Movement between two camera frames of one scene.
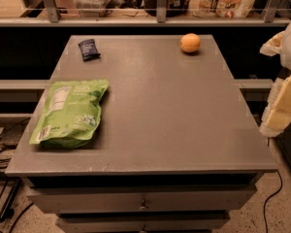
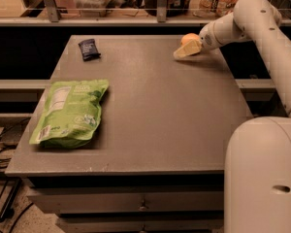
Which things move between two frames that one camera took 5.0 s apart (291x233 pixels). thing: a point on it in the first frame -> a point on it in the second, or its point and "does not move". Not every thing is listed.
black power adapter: (11, 134) does not move
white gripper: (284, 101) -> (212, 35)
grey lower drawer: (143, 222) does not move
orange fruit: (190, 43) does not move
